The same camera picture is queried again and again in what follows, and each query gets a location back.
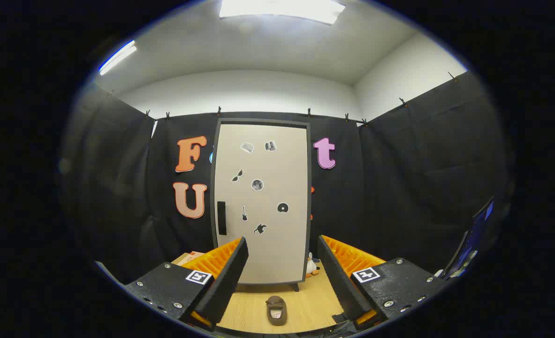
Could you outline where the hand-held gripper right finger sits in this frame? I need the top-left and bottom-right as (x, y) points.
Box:
(317, 235), (448, 330)

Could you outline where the row of black backdrop clips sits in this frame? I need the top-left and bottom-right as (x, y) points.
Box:
(108, 71), (457, 128)

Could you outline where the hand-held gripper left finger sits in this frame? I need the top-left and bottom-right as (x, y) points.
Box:
(124, 236), (250, 331)

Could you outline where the brown fuzzy shoe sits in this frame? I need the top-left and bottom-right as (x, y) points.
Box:
(265, 296), (288, 326)

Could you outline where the ceiling light tube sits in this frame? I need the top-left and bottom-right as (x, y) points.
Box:
(98, 40), (137, 76)

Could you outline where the dark grey shoe cabinet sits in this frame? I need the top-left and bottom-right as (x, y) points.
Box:
(210, 118), (312, 292)

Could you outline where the black backdrop cloth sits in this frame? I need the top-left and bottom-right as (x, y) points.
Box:
(59, 70), (508, 287)

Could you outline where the ceiling light panel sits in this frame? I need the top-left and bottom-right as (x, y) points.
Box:
(219, 0), (346, 25)

